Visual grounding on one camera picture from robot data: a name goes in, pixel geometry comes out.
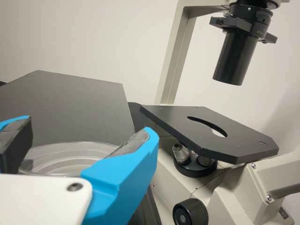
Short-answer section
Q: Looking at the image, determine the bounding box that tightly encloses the cream microscope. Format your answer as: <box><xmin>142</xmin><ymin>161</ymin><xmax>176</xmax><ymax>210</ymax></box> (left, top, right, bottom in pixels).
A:
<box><xmin>127</xmin><ymin>0</ymin><xmax>300</xmax><ymax>225</ymax></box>

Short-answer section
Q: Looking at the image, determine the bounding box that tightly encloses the black platform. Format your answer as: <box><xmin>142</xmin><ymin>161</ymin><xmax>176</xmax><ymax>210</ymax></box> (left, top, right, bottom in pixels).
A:
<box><xmin>0</xmin><ymin>69</ymin><xmax>136</xmax><ymax>154</ymax></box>

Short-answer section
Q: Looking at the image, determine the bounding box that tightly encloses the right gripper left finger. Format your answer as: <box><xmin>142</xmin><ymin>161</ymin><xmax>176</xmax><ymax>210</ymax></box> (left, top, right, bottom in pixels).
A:
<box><xmin>0</xmin><ymin>115</ymin><xmax>33</xmax><ymax>174</ymax></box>

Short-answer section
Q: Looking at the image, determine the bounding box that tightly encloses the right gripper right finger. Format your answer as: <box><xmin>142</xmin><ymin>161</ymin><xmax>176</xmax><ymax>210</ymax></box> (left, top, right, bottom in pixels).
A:
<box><xmin>81</xmin><ymin>127</ymin><xmax>160</xmax><ymax>225</ymax></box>

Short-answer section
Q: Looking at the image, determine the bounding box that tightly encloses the petri dish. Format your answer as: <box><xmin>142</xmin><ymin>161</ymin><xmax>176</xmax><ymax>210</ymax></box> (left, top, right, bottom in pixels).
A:
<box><xmin>18</xmin><ymin>140</ymin><xmax>124</xmax><ymax>177</ymax></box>

